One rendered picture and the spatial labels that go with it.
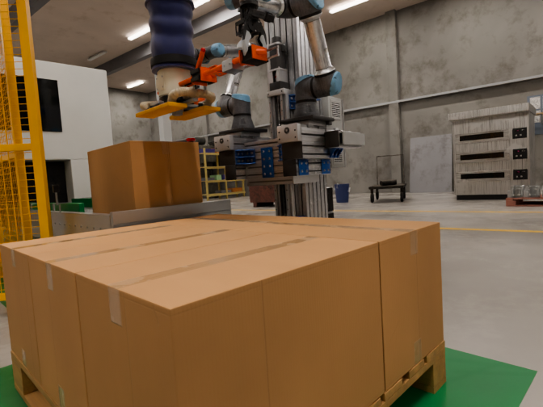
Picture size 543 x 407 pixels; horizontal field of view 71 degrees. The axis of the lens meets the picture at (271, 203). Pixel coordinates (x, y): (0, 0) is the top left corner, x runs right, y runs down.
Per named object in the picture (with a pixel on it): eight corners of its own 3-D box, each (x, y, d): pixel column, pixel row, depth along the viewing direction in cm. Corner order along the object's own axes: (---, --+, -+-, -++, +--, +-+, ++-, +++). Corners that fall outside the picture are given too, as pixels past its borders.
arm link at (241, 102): (242, 112, 237) (241, 90, 236) (227, 115, 245) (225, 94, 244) (254, 114, 246) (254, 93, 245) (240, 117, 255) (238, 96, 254)
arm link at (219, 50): (268, 56, 259) (218, 59, 223) (256, 60, 266) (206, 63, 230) (265, 39, 256) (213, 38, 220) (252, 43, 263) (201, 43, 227)
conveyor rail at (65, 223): (5, 229, 342) (2, 208, 340) (12, 228, 346) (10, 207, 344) (112, 255, 179) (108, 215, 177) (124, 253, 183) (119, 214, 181)
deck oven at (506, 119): (450, 200, 796) (448, 114, 784) (464, 196, 879) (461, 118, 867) (530, 200, 706) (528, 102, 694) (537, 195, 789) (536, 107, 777)
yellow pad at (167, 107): (135, 117, 195) (134, 107, 195) (153, 119, 202) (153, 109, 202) (168, 106, 170) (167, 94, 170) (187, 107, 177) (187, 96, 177)
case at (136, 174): (93, 217, 233) (86, 151, 231) (153, 210, 261) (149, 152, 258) (136, 220, 190) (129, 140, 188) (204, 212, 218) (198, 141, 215)
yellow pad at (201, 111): (169, 119, 208) (168, 110, 208) (185, 120, 215) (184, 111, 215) (204, 109, 183) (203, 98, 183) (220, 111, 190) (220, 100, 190)
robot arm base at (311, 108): (303, 121, 225) (302, 104, 225) (326, 118, 216) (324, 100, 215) (288, 119, 214) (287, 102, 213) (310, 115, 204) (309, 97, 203)
